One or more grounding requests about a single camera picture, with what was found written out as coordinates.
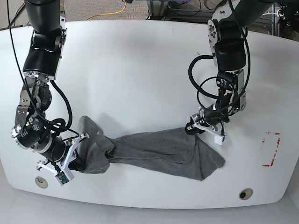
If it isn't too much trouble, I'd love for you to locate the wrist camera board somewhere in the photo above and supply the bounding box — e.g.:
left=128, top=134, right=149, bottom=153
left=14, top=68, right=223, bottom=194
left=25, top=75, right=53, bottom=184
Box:
left=55, top=172, right=70, bottom=186
left=222, top=135, right=228, bottom=142

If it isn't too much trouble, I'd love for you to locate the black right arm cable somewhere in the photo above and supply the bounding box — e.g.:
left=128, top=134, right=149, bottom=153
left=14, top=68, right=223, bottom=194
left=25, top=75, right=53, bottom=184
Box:
left=6, top=0, right=81, bottom=140

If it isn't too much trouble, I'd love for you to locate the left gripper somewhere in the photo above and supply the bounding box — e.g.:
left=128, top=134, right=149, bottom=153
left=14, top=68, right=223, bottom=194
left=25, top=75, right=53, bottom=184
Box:
left=185, top=105, right=228, bottom=145

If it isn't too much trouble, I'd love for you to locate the right table grommet hole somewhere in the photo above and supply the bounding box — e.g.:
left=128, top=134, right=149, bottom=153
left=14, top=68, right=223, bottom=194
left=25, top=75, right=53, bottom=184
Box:
left=239, top=188, right=253, bottom=200

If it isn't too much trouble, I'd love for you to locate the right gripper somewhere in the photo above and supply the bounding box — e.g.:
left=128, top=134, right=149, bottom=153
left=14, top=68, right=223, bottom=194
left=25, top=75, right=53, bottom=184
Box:
left=35, top=133, right=89, bottom=180

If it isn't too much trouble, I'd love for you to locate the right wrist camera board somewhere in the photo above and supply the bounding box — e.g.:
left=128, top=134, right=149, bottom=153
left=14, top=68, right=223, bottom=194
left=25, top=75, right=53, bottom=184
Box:
left=55, top=172, right=70, bottom=186

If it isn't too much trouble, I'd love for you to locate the red tape marking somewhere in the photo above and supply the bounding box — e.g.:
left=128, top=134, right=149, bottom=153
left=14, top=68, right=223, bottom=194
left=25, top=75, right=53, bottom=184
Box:
left=259, top=132, right=281, bottom=167

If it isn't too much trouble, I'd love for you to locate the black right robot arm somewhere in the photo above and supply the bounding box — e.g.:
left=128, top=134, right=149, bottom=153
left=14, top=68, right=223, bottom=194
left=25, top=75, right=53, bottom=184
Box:
left=11, top=0, right=88, bottom=185

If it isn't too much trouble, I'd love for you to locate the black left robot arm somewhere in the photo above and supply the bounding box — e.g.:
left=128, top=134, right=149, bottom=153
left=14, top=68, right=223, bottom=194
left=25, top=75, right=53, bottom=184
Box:
left=185, top=0, right=274, bottom=145

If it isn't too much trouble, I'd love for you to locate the table grommet hole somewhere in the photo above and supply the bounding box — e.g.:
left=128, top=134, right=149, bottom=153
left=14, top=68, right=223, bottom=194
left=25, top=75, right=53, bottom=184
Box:
left=239, top=188, right=253, bottom=200
left=35, top=176, right=48, bottom=189

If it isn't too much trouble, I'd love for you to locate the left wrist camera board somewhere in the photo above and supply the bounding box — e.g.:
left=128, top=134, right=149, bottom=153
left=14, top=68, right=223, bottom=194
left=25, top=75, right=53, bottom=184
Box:
left=222, top=135, right=228, bottom=142

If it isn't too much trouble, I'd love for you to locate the black floor cables left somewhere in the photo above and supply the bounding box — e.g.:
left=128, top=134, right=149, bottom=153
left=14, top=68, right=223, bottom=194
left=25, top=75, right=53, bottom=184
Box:
left=8, top=0, right=31, bottom=28

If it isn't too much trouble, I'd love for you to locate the left table grommet hole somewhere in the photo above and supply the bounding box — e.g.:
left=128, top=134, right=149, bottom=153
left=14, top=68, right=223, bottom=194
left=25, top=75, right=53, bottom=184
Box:
left=35, top=176, right=48, bottom=189

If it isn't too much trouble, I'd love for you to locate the aluminium frame post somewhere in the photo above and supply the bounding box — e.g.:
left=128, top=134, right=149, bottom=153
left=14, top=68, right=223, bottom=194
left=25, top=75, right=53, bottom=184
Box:
left=146, top=0, right=170, bottom=21

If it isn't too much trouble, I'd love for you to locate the grey t-shirt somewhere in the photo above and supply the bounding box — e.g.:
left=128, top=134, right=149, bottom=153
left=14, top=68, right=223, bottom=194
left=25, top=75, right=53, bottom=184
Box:
left=78, top=116, right=226, bottom=181

